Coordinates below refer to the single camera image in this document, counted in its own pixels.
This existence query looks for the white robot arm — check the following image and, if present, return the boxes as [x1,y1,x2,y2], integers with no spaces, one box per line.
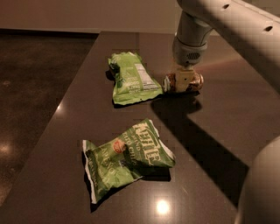
[173,0,280,224]

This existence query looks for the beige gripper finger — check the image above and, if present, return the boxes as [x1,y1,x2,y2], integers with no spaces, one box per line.
[175,67,193,92]

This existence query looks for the orange soda can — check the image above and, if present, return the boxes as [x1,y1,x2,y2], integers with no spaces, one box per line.
[163,71,204,94]

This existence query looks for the green rice chip bag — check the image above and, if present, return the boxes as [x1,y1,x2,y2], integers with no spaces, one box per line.
[108,52,163,106]

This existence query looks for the green Kettle jalapeno chip bag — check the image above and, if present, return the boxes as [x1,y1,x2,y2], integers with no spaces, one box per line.
[82,119,175,204]

